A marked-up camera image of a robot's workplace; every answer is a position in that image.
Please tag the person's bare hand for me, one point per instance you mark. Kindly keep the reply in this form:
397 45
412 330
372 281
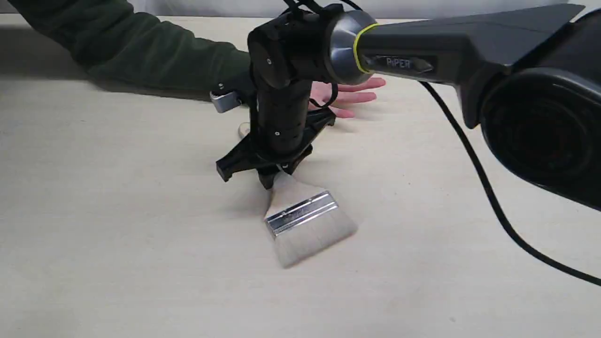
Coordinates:
348 95

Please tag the wide wooden paint brush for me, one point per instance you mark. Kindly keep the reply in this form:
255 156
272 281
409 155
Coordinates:
301 219

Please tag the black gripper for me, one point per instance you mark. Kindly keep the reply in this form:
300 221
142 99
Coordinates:
278 139

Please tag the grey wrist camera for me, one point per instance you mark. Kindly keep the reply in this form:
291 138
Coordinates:
226 97

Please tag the green fleece sleeve forearm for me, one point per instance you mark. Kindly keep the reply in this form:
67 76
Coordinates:
111 41

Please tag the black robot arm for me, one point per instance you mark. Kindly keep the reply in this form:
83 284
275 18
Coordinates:
528 78

